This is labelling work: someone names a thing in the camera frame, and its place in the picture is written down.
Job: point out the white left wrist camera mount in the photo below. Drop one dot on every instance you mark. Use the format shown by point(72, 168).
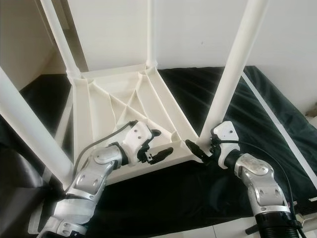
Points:
point(138, 135)

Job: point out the black stand bar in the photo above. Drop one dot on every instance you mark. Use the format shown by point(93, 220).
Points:
point(252, 228)

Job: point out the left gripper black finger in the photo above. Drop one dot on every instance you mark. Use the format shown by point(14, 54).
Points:
point(154, 134)
point(162, 153)

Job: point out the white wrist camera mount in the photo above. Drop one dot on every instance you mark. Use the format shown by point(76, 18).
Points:
point(225, 130)
point(138, 135)

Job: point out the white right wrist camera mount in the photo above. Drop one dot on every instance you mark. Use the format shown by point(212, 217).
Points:
point(225, 130)

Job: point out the brown wooden object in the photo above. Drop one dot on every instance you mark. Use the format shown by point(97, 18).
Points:
point(311, 111)

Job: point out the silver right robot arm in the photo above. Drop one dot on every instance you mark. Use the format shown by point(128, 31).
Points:
point(262, 183)

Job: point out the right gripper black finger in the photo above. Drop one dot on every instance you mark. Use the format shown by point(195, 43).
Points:
point(195, 149)

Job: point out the black cloth cover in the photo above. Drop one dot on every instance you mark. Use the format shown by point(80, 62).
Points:
point(178, 198)

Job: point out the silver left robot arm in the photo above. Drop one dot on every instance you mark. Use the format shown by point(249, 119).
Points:
point(94, 183)

